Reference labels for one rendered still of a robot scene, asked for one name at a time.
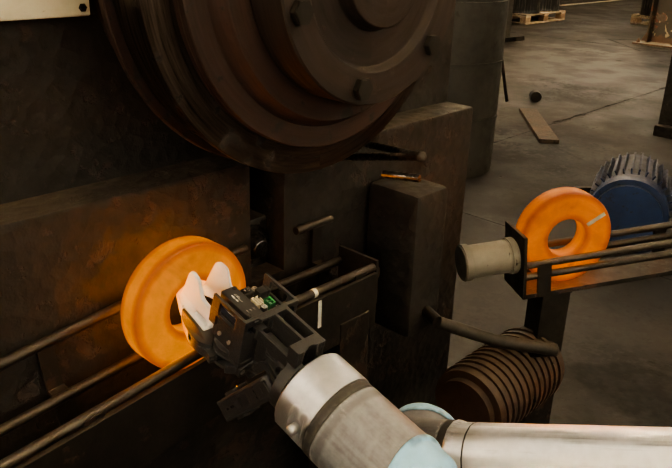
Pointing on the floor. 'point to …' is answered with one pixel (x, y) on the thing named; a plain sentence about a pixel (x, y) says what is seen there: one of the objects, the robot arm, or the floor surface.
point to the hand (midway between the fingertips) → (186, 288)
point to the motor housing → (499, 382)
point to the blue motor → (634, 192)
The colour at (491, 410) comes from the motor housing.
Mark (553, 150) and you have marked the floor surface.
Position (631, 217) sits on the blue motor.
